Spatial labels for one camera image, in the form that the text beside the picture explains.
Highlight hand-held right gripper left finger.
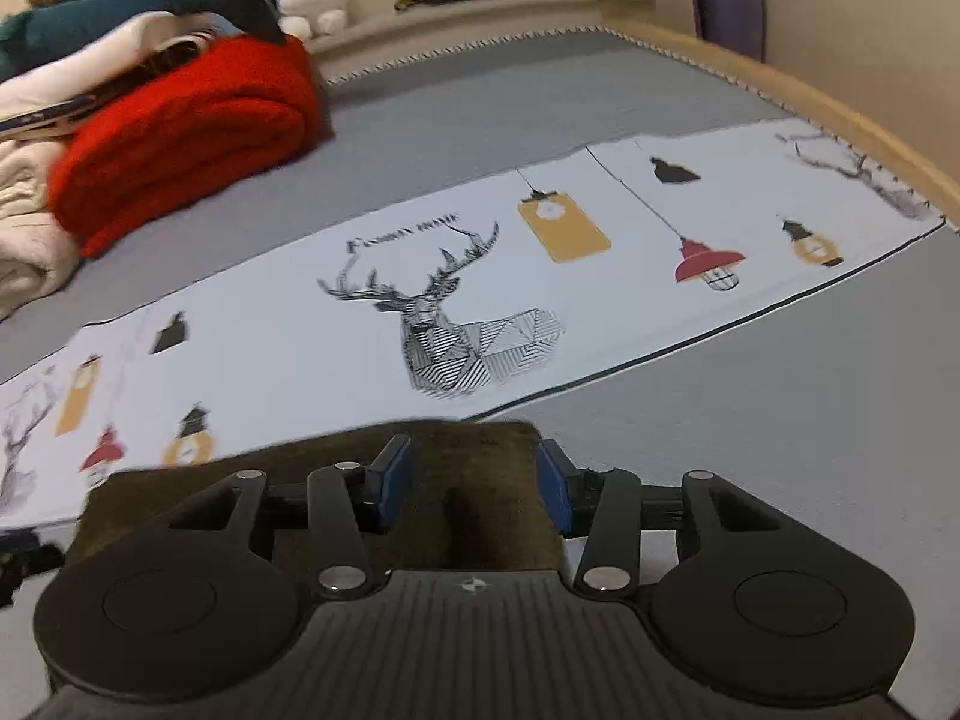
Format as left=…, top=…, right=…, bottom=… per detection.
left=169, top=435, right=413, bottom=601

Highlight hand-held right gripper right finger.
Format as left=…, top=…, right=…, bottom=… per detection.
left=536, top=439, right=788, bottom=601

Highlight dark brown corduroy pants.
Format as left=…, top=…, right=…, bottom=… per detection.
left=64, top=420, right=569, bottom=590

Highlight grey printed bed sheet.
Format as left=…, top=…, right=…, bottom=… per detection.
left=0, top=28, right=960, bottom=720

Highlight red folded blanket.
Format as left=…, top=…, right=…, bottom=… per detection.
left=46, top=36, right=325, bottom=260

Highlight white folded fleece blanket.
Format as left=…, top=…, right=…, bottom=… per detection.
left=0, top=139, right=83, bottom=320

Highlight purple book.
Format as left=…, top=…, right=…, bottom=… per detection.
left=690, top=0, right=766, bottom=63

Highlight patterned folded cloth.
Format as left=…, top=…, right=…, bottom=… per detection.
left=0, top=26, right=222, bottom=140

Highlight cream folded blanket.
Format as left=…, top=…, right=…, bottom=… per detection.
left=0, top=11, right=248, bottom=121

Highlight teal plush toy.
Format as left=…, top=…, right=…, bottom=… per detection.
left=0, top=0, right=305, bottom=83

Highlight wooden bed frame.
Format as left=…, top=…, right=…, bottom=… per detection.
left=604, top=15, right=960, bottom=230

